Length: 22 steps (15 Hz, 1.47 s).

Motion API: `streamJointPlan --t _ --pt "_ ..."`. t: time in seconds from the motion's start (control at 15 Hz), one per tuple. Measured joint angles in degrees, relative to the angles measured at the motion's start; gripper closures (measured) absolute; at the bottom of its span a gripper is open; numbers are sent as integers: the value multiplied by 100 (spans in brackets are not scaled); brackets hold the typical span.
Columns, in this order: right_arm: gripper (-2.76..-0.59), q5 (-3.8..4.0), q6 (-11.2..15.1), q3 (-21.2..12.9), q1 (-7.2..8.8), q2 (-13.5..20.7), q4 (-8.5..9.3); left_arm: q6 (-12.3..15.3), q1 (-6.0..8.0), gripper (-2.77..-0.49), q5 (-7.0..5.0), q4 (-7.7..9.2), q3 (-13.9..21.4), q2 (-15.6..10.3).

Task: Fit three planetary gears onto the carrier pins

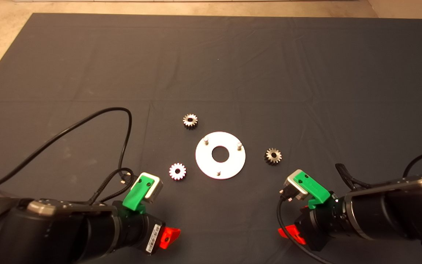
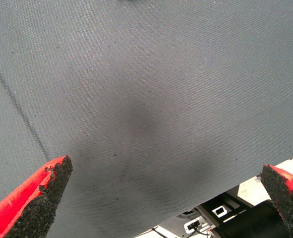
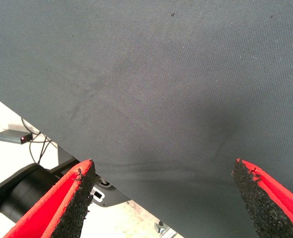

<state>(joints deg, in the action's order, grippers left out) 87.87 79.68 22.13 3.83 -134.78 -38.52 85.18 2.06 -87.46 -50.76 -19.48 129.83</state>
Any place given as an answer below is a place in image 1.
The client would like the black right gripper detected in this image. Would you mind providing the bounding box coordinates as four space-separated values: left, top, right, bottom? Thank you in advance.
278 203 343 252

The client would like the smooth black right camera cable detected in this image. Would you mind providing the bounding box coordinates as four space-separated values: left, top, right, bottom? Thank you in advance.
277 149 422 264

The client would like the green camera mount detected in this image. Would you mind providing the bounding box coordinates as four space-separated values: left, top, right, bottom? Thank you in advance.
293 172 332 210
122 175 156 215

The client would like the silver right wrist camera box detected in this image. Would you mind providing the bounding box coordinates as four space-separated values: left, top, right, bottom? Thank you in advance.
283 169 309 202

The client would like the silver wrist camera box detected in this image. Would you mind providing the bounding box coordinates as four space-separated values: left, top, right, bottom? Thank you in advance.
137 172 164 204
283 169 309 202

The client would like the green left camera mount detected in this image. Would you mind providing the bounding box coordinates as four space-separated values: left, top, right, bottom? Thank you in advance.
122 175 156 215

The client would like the braided black left gripper cable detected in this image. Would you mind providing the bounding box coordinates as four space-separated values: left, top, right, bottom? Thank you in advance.
88 167 135 205

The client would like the small steel planetary gear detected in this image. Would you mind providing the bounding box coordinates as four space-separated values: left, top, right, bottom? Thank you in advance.
182 113 198 129
264 148 282 165
169 163 187 181

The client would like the green right camera mount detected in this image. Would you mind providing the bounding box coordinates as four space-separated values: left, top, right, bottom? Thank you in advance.
293 172 332 210

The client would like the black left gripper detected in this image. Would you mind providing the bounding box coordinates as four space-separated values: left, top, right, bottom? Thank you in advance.
125 214 181 255

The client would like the round metal carrier plate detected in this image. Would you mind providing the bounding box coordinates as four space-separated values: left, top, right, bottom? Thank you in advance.
195 131 246 180

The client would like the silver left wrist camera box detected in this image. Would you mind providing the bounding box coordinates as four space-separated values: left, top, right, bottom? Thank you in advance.
137 172 164 204

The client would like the dark grey table cloth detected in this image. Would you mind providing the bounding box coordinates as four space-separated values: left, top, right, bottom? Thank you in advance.
0 13 422 264

